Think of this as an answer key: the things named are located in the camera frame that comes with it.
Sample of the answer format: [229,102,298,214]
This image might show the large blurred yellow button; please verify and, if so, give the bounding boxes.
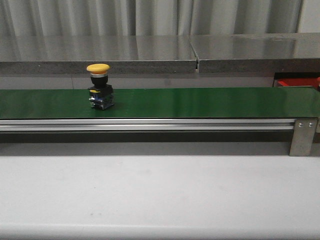
[86,63,114,110]

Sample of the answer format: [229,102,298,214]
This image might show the red plastic bin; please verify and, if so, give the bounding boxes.
[273,77,318,91]

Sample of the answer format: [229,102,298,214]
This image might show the right grey stone shelf slab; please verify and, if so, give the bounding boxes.
[190,33,320,74]

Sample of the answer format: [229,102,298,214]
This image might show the grey stone shelf slab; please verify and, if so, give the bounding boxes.
[190,33,320,74]
[0,36,197,75]

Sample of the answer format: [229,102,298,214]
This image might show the green conveyor belt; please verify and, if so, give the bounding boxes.
[0,87,320,120]

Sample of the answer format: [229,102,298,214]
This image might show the left grey stone shelf slab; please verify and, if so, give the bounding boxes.
[0,36,197,75]

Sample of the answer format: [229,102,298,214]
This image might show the grey pleated curtain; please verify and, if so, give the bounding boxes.
[0,0,303,37]

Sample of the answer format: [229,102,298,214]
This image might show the steel conveyor support bracket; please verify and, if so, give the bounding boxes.
[289,118,318,157]

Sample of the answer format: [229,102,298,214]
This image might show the aluminium conveyor side rail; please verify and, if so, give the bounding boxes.
[0,118,295,133]

